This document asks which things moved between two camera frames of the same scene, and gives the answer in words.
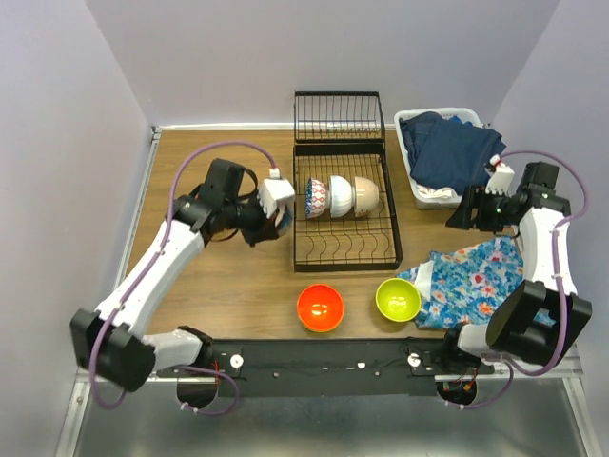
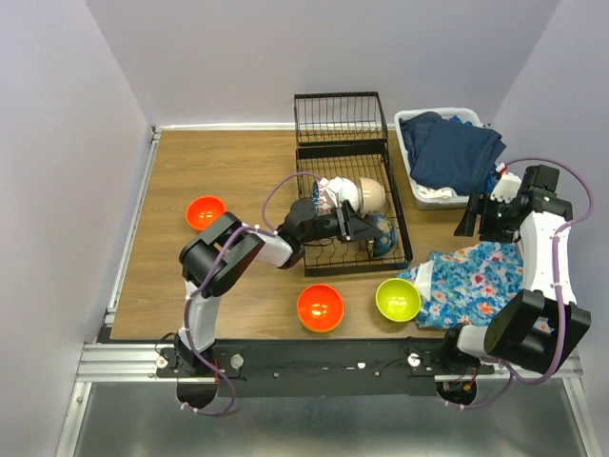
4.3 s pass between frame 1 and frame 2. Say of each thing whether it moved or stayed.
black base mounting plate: stayed
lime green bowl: stayed
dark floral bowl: moved
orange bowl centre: stayed
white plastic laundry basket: stayed
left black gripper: moved
